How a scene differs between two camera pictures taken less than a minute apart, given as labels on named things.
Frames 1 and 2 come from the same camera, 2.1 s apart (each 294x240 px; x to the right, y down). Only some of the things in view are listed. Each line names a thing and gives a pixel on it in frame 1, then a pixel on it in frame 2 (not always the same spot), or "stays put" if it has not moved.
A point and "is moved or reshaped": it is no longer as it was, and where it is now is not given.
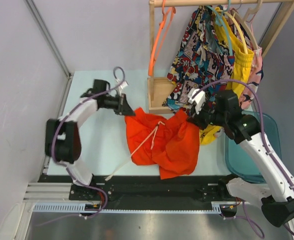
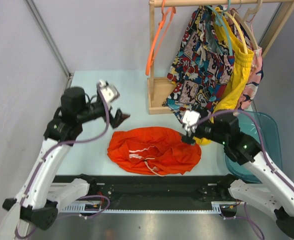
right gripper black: [196, 119] → [188, 139]
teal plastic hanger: [222, 14] stays put
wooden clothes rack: [159, 87] stays put
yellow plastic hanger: [218, 9] stays put
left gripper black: [122, 102] → [118, 117]
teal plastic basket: [238, 163] stays put
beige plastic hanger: [243, 21] stays put
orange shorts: [171, 143] is moved or reshaped
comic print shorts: [202, 56] stays put
